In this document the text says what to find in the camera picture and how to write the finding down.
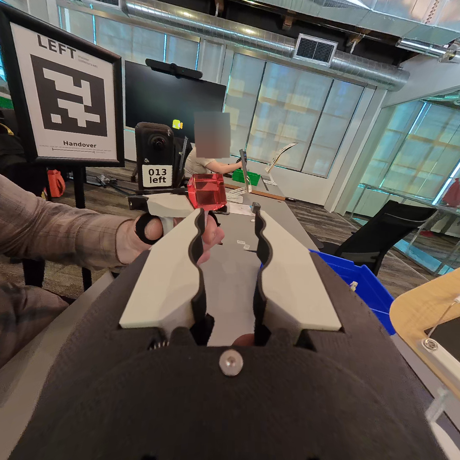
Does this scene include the black video bar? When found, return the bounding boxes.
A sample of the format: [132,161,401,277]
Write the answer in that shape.
[145,58,203,80]

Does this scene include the white air vent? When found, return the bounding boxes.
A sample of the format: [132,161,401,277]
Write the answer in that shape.
[293,33,339,67]

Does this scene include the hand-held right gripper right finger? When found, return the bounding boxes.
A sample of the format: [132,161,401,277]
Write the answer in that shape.
[253,208,343,332]

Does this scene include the black office chair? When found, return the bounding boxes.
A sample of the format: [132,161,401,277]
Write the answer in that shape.
[316,200,437,276]

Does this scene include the red transparent cube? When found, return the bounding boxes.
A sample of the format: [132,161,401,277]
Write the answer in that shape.
[187,173,228,211]

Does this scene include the blue plastic bin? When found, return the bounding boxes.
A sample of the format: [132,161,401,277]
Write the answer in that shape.
[308,249,397,336]

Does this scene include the person's left hand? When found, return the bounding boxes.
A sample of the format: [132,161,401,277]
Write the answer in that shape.
[117,215,226,266]

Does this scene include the wooden board with black panel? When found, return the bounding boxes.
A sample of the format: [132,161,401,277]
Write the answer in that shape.
[389,269,460,400]

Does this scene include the black framed marker sign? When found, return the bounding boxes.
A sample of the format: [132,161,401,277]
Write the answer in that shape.
[0,5,125,168]

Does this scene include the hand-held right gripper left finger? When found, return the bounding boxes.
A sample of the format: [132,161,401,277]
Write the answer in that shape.
[119,207,208,330]

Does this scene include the grey tablet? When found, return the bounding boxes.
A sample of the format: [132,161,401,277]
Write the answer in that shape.
[239,149,253,194]

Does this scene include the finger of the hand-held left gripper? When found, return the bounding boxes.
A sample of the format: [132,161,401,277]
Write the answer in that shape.
[147,193,197,219]

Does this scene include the orange bag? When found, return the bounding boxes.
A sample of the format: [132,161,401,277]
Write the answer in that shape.
[46,169,67,199]

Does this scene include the large silver ceiling duct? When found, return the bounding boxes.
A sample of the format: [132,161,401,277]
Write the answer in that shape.
[259,0,460,62]

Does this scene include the black television screen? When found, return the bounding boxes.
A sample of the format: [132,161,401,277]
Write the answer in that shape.
[124,60,228,140]

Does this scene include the white tilted board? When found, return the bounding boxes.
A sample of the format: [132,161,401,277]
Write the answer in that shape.
[265,142,299,174]

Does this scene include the person's left forearm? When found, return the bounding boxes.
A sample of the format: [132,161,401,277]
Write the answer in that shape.
[0,174,134,271]

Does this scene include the green bin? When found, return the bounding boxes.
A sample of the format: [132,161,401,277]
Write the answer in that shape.
[231,169,261,187]

